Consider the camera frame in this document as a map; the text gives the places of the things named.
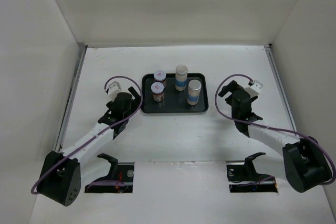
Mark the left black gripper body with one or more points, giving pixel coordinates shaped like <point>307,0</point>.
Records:
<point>133,107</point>

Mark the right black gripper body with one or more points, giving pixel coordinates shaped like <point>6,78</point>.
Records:
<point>229,99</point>

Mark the red-label dark jar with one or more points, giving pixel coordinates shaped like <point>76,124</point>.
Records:
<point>157,89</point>
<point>160,76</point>

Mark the silver-lid shaker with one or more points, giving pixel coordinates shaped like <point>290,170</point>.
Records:
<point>194,89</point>
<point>181,72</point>

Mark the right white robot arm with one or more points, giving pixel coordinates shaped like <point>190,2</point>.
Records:
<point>306,163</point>

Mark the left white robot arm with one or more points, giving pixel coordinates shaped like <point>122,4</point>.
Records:
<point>60,177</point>

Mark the black rectangular tray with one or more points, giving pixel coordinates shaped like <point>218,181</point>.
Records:
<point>174,101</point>

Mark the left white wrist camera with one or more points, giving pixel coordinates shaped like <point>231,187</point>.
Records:
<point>113,89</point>

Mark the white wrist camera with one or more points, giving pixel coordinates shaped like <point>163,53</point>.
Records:
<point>113,89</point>
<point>254,88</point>

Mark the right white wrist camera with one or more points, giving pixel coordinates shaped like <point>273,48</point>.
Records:
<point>254,88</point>

